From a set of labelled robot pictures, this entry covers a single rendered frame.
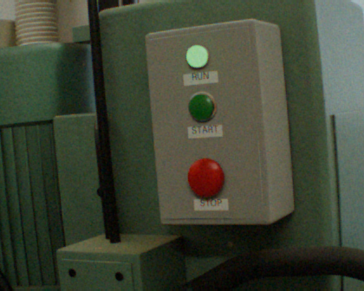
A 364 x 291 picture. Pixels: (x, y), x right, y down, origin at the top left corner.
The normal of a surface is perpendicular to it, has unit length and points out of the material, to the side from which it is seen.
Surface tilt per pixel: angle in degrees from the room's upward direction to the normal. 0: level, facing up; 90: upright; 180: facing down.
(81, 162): 90
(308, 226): 90
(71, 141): 90
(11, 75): 90
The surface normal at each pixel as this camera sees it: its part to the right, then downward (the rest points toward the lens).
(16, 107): -0.03, 0.05
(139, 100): -0.47, 0.08
